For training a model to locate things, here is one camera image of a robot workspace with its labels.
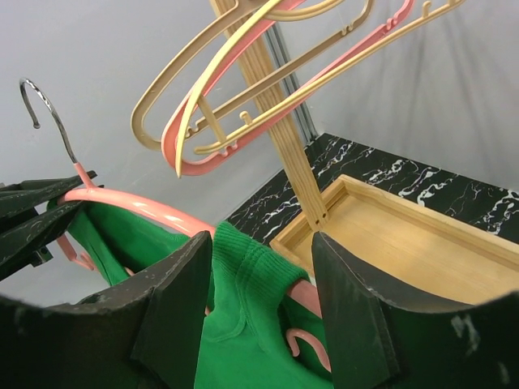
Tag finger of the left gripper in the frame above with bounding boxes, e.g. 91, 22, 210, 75
1, 175, 84, 218
1, 202, 83, 280

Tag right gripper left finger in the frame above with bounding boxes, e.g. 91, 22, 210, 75
1, 232, 212, 388

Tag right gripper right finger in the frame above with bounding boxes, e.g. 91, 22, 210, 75
311, 233, 518, 388

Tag pink hanger with green top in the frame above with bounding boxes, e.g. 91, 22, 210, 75
19, 78, 331, 373

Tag green tank top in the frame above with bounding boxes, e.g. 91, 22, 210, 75
68, 202, 332, 388

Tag pink hanger with striped top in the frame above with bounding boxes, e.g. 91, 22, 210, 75
161, 1, 414, 177

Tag wooden hanger with blue top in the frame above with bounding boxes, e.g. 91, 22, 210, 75
174, 0, 467, 179

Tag light wooden hanger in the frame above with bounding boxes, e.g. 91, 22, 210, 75
130, 0, 374, 153

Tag wooden clothes rack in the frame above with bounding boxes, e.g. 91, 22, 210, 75
208, 0, 519, 306

